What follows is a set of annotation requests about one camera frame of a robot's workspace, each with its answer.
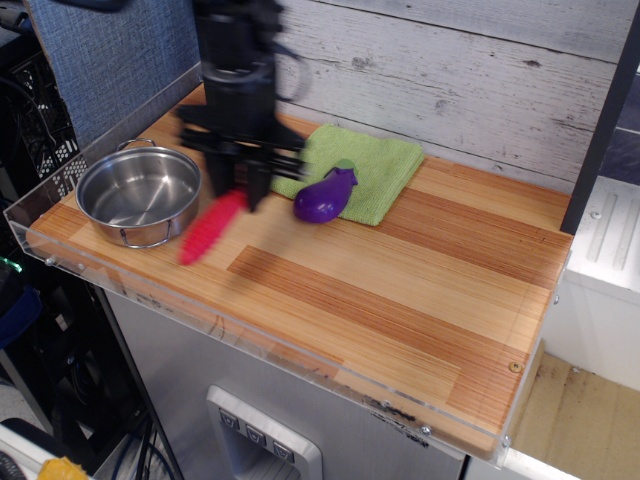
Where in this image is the dark grey right post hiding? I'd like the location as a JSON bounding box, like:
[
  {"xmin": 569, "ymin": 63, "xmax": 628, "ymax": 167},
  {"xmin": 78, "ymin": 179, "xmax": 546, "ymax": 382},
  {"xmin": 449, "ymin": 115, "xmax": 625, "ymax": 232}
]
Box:
[{"xmin": 560, "ymin": 2, "xmax": 639, "ymax": 235}]

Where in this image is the stainless steel pot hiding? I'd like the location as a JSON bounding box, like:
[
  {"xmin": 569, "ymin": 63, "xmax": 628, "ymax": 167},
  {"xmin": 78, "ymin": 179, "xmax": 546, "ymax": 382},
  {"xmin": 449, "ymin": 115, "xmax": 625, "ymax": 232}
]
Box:
[{"xmin": 75, "ymin": 139, "xmax": 202, "ymax": 249}]

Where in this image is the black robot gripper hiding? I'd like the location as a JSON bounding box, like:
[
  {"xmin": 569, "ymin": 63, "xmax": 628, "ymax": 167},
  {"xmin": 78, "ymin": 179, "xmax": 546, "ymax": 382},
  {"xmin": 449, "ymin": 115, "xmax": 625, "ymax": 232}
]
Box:
[{"xmin": 177, "ymin": 72, "xmax": 304, "ymax": 212}]

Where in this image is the clear acrylic table guard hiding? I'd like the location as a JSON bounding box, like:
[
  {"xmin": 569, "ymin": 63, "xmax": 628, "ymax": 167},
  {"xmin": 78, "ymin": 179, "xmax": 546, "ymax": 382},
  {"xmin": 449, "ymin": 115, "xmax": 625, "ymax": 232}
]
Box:
[{"xmin": 2, "ymin": 64, "xmax": 572, "ymax": 470}]

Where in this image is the yellow object bottom left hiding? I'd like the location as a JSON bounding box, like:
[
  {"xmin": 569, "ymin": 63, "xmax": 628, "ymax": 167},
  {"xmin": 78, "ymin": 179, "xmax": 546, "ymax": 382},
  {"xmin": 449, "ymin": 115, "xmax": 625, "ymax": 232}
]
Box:
[{"xmin": 37, "ymin": 457, "xmax": 89, "ymax": 480}]

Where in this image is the green folded cloth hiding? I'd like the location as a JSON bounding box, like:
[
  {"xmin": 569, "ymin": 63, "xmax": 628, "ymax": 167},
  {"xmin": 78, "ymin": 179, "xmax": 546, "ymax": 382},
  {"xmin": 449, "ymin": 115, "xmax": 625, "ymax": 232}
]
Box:
[{"xmin": 272, "ymin": 124, "xmax": 424, "ymax": 226}]

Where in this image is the white toy sink counter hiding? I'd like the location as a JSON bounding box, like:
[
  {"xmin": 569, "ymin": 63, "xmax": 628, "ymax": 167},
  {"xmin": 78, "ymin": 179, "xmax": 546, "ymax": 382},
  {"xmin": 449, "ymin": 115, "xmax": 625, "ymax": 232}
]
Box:
[{"xmin": 541, "ymin": 177, "xmax": 639, "ymax": 390}]

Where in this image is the purple toy eggplant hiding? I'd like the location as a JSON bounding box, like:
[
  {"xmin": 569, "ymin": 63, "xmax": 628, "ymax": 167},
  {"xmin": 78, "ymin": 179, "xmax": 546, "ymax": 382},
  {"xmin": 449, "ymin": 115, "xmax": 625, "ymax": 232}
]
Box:
[{"xmin": 293, "ymin": 159, "xmax": 358, "ymax": 224}]

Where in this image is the red handled metal fork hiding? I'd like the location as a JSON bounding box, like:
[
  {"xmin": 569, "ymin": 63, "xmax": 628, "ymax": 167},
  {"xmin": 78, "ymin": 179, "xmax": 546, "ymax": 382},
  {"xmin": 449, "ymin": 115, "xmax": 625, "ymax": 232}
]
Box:
[{"xmin": 177, "ymin": 187, "xmax": 248, "ymax": 265}]

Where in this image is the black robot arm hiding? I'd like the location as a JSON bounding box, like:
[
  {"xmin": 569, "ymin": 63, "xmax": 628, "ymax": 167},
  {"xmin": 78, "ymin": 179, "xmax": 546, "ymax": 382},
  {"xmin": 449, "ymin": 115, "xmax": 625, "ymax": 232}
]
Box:
[{"xmin": 177, "ymin": 1, "xmax": 305, "ymax": 211}]

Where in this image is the black plastic crate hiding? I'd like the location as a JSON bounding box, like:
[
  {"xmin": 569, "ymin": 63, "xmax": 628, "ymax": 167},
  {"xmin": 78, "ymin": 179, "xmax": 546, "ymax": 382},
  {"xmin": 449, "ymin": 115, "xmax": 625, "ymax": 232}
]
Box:
[{"xmin": 6, "ymin": 52, "xmax": 79, "ymax": 179}]

